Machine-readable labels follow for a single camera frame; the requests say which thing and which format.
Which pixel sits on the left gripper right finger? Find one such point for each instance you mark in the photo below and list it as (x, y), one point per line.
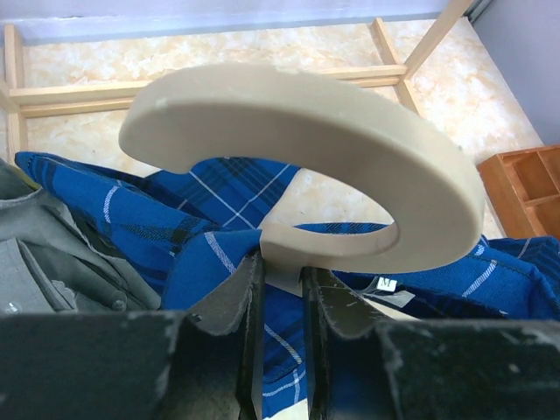
(361, 364)

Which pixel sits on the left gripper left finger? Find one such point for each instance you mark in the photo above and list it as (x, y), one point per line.
(202, 363)

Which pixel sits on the blue plaid shirt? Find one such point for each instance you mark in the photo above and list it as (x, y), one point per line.
(186, 233)

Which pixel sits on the grey shirt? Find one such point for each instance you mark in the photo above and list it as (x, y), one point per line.
(53, 261)

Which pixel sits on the wooden hanger with blue shirt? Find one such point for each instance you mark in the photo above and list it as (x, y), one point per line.
(389, 153)

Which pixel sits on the wooden compartment tray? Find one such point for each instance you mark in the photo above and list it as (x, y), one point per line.
(523, 188)

